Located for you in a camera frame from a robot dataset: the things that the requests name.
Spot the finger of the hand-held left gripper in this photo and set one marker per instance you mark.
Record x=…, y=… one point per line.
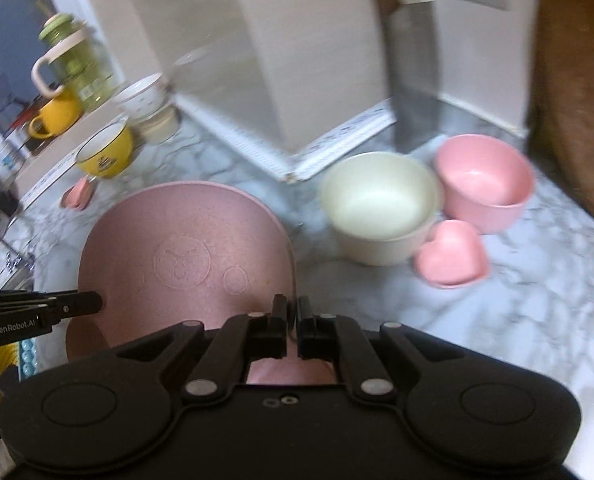
x=79, y=304

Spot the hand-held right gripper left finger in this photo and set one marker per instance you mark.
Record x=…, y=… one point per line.
x=279, y=312

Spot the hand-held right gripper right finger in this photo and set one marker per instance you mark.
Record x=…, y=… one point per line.
x=304, y=312

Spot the pink bear-shaped plate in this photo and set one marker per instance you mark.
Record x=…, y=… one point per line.
x=177, y=230

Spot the cream bowl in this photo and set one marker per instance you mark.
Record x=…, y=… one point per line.
x=377, y=200

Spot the pink heart-shaped dish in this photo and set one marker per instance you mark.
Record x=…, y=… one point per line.
x=449, y=255

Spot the pink bowl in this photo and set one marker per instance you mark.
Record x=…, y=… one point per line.
x=482, y=185

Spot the small pink dish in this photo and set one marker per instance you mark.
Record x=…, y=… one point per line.
x=77, y=195

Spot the yellow printed cup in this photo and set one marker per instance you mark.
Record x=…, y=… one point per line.
x=107, y=155

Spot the yellow mug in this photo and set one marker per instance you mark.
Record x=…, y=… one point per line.
x=59, y=115

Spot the small cream jar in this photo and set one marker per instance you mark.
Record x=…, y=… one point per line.
x=159, y=125

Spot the white dotted cup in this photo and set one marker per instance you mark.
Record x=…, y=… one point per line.
x=139, y=95

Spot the green glass jar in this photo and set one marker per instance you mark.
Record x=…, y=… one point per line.
x=79, y=60

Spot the round wooden cutting board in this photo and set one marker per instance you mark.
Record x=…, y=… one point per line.
x=577, y=100

